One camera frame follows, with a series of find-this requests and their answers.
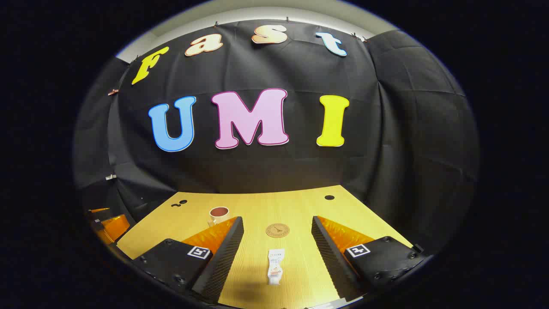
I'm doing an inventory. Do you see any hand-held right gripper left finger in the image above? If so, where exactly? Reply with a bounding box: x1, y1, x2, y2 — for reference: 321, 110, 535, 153
132, 216, 244, 304

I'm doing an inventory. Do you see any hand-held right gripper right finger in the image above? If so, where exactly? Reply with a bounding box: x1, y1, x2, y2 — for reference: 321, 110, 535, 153
311, 215, 427, 301

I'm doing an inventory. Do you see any beige cup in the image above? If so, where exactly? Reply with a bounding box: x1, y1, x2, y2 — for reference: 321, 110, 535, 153
208, 206, 231, 227

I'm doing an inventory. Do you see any white toothpaste tube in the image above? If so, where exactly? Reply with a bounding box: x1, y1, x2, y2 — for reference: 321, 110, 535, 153
267, 248, 285, 285

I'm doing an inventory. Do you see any round brown coaster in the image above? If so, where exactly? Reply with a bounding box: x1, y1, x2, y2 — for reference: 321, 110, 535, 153
265, 223, 290, 238

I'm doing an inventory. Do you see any wooden desktop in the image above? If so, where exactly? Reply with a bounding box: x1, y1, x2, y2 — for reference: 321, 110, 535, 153
117, 185, 414, 309

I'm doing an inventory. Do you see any black backdrop cloth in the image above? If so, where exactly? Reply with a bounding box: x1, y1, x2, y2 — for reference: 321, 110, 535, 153
73, 19, 480, 258

